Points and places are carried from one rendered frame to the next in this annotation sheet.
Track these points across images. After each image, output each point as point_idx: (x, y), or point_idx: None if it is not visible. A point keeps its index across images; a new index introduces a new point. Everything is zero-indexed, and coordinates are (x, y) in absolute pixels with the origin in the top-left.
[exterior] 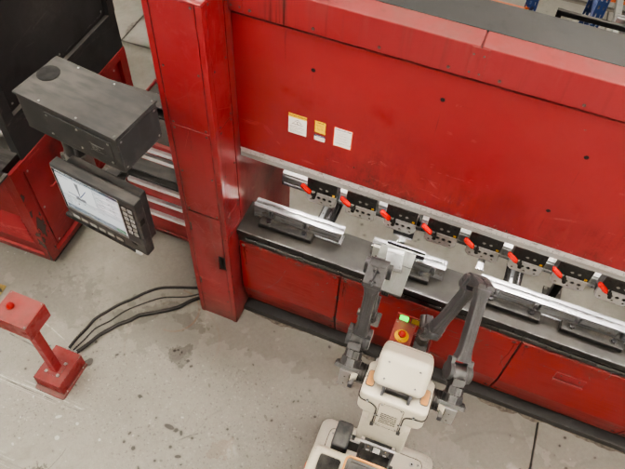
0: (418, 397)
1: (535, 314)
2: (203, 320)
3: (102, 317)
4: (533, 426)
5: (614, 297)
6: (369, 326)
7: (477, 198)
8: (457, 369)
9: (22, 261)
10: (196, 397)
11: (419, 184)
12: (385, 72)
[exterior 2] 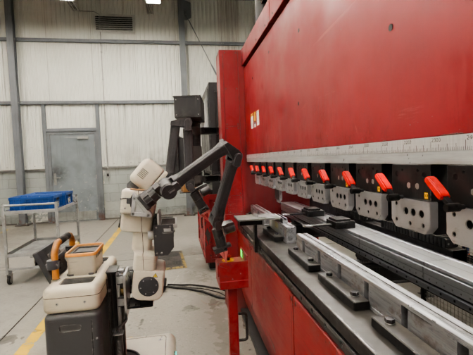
0: (130, 178)
1: (313, 263)
2: (218, 306)
3: (192, 286)
4: None
5: (338, 196)
6: (172, 170)
7: (282, 122)
8: (164, 179)
9: (203, 265)
10: (167, 320)
11: (271, 131)
12: (260, 55)
